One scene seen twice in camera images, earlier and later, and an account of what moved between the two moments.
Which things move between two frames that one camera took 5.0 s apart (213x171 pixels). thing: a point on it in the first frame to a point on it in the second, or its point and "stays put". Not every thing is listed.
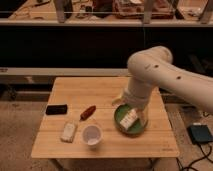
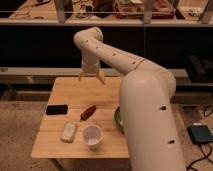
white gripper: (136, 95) to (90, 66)
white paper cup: (91, 135) stays put
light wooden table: (79, 122) stays put
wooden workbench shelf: (112, 13) stays put
